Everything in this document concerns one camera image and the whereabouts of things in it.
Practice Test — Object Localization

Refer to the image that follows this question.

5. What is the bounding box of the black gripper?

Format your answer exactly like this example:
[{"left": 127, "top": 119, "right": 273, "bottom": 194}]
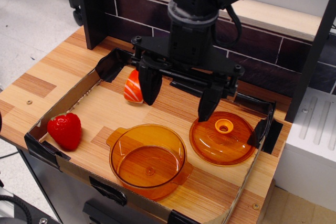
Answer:
[{"left": 131, "top": 0, "right": 244, "bottom": 122}]

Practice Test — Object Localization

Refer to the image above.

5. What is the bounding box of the salmon nigiri sushi toy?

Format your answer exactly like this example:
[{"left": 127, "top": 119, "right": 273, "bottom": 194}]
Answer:
[{"left": 123, "top": 69, "right": 144, "bottom": 103}]

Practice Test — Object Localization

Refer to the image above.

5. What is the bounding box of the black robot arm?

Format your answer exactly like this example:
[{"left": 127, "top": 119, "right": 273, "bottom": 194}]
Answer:
[{"left": 131, "top": 0, "right": 244, "bottom": 122}]

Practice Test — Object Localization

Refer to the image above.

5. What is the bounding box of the orange transparent pot lid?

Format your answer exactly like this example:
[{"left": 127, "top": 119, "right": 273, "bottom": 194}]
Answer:
[{"left": 189, "top": 112, "right": 258, "bottom": 166}]

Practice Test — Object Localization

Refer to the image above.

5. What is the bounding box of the cardboard fence with black tape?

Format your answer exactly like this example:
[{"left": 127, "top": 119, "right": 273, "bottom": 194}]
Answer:
[{"left": 25, "top": 49, "right": 281, "bottom": 223}]

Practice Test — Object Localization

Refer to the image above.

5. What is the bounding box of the orange transparent pot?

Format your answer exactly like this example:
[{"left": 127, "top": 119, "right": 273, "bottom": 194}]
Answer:
[{"left": 107, "top": 124, "right": 193, "bottom": 201}]

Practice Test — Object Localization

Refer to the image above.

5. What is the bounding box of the dark brick pattern backsplash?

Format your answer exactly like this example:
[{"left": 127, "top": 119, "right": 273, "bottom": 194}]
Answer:
[{"left": 102, "top": 0, "right": 335, "bottom": 97}]

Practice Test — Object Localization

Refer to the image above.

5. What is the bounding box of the red toy strawberry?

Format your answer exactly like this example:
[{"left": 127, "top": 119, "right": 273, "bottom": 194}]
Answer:
[{"left": 47, "top": 113, "right": 82, "bottom": 151}]

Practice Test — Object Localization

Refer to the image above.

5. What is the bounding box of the black caster wheel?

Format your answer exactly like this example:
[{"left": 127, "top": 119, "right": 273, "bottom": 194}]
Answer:
[{"left": 69, "top": 0, "right": 83, "bottom": 26}]

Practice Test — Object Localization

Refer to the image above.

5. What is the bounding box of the white ribbed plastic box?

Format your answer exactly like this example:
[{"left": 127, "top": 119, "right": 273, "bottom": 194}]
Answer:
[{"left": 275, "top": 88, "right": 335, "bottom": 211}]

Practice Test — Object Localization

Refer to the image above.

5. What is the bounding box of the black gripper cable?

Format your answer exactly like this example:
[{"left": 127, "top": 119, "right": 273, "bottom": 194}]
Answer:
[{"left": 213, "top": 4, "right": 243, "bottom": 47}]

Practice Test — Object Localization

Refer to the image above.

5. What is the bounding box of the black vertical post left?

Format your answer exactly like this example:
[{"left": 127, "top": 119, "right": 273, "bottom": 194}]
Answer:
[{"left": 79, "top": 0, "right": 108, "bottom": 50}]

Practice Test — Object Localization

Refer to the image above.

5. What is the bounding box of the black vertical post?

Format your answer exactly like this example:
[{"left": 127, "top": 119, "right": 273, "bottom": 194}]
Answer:
[
  {"left": 285, "top": 0, "right": 335, "bottom": 123},
  {"left": 79, "top": 0, "right": 108, "bottom": 50}
]

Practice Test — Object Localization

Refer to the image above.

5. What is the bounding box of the black vertical post right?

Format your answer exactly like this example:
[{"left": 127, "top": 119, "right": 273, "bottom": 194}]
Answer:
[{"left": 285, "top": 0, "right": 335, "bottom": 123}]

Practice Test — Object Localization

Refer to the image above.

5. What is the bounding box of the black handle below table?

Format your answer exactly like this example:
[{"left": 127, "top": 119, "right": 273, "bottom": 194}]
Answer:
[{"left": 82, "top": 202, "right": 110, "bottom": 223}]

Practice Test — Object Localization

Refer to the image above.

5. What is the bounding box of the black corrugated hose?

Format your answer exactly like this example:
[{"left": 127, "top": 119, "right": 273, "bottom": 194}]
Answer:
[{"left": 0, "top": 194, "right": 33, "bottom": 224}]

